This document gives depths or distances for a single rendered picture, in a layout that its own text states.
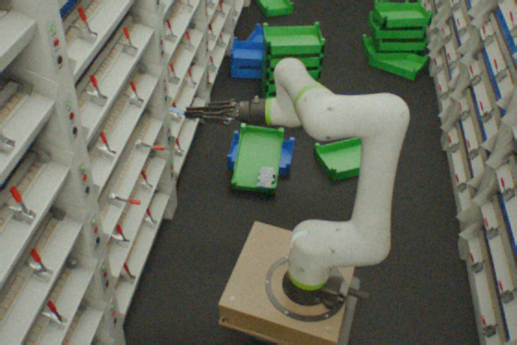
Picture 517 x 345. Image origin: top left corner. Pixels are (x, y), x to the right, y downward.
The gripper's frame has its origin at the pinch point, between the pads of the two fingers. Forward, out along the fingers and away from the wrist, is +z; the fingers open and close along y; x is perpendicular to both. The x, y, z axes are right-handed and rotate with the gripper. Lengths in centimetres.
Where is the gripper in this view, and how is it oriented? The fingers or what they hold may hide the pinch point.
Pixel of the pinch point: (195, 112)
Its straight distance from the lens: 202.0
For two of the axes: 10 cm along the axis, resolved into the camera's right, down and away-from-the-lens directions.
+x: 1.3, 8.0, 5.9
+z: -9.8, 0.0, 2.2
